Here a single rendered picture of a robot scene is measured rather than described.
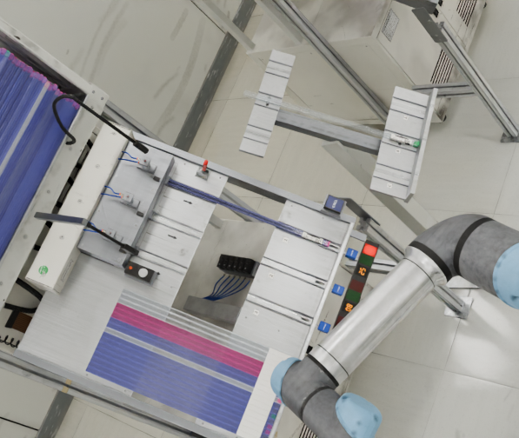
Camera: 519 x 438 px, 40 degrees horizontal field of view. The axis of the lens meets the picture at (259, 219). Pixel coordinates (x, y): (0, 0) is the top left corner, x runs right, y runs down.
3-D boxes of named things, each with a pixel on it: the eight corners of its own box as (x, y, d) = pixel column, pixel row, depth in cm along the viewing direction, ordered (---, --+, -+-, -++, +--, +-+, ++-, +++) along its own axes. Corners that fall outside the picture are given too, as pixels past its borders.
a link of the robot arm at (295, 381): (444, 183, 133) (253, 373, 124) (490, 204, 125) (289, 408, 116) (462, 223, 140) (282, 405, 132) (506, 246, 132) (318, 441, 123)
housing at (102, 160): (138, 148, 214) (131, 129, 201) (64, 299, 201) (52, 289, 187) (113, 138, 215) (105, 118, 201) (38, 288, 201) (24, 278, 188)
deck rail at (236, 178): (353, 224, 209) (356, 217, 203) (350, 230, 208) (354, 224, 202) (128, 136, 214) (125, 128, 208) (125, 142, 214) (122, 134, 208)
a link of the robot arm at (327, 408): (320, 375, 117) (289, 433, 118) (364, 414, 109) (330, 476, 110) (351, 382, 122) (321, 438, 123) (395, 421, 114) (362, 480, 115)
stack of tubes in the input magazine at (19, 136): (83, 102, 192) (-4, 40, 174) (-9, 276, 177) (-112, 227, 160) (58, 104, 201) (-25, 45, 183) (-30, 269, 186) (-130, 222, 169)
